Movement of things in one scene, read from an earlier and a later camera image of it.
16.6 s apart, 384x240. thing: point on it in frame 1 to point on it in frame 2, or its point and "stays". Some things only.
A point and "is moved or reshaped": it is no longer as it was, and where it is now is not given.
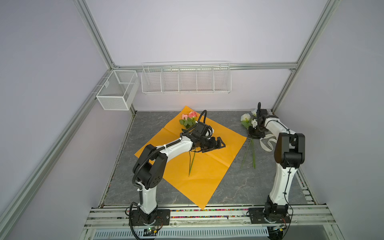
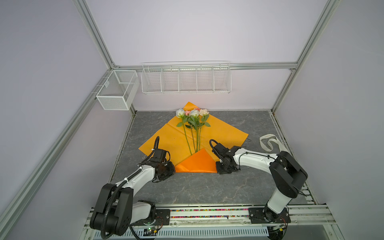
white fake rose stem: (254, 122) to (180, 113)
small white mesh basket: (118, 91) stays
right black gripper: (251, 135) to (219, 171)
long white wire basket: (186, 77) stays
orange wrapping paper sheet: (198, 175) is moved or reshaped
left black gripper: (213, 145) to (171, 171)
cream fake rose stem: (246, 120) to (204, 113)
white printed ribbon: (263, 145) stays
